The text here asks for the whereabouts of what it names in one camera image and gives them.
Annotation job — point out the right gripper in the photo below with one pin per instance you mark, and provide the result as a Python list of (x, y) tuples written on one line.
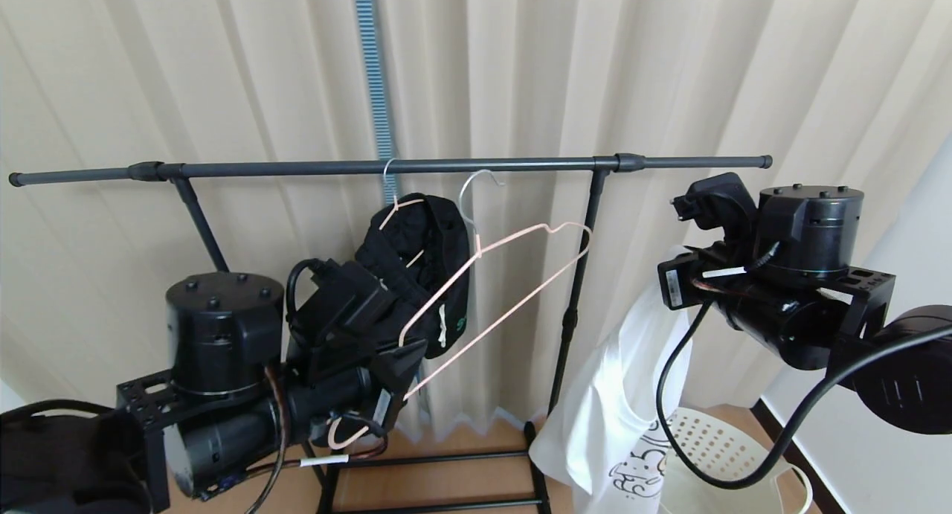
[(773, 324)]

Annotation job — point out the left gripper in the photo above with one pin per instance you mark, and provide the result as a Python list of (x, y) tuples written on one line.
[(245, 432)]

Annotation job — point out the white garment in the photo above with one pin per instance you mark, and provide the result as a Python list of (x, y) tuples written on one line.
[(602, 410)]

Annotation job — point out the black shorts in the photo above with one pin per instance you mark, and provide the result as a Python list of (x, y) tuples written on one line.
[(416, 231)]

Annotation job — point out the pink clothes hanger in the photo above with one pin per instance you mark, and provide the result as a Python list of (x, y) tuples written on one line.
[(476, 261), (388, 183)]

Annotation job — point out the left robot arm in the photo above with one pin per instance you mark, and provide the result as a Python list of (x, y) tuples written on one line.
[(223, 328)]

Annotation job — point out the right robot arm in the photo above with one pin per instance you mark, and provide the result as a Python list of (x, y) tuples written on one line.
[(811, 231)]

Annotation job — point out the white laundry basket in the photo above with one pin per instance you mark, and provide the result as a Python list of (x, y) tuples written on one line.
[(714, 439)]

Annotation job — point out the black clothes rack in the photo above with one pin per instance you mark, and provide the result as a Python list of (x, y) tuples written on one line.
[(297, 167)]

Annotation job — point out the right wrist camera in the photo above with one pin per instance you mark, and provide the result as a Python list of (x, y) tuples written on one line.
[(718, 201)]

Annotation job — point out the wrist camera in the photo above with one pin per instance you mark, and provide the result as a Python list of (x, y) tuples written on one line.
[(342, 298), (718, 201)]

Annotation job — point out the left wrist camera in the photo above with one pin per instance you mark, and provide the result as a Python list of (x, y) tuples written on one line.
[(342, 298)]

